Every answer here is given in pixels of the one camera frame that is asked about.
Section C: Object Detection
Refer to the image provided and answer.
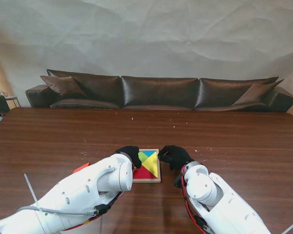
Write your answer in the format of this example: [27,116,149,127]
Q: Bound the brown throw cushion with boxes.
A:
[231,79,285,107]
[40,75,88,100]

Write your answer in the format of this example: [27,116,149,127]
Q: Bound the orange tangram parallelogram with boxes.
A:
[72,162,91,174]

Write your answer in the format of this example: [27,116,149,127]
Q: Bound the small metal side table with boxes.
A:
[3,91,22,108]

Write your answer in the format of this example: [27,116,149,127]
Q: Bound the green tangram square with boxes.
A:
[138,151,149,164]

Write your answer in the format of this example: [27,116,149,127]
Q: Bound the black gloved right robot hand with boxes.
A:
[158,145,194,171]

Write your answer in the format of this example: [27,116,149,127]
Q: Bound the white crumpled backdrop sheet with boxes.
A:
[0,0,293,115]

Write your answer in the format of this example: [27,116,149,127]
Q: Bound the white cable tie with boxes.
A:
[282,219,293,234]
[23,173,46,220]

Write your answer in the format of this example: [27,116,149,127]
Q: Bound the dark brown leather sofa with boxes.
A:
[25,69,293,113]

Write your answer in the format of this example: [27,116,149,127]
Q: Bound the red black left arm cables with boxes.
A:
[61,168,137,232]

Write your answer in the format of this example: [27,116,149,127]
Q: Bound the large yellow tangram triangle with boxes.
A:
[142,153,159,177]

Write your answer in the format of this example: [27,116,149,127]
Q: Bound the light wooden square tray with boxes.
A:
[132,148,161,184]

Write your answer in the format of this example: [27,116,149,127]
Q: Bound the grey usb cable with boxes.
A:
[14,204,110,234]

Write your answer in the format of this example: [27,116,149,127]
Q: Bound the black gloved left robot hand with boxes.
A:
[114,145,142,169]

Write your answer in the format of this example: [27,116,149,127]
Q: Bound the large red tangram triangle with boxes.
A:
[133,167,159,179]

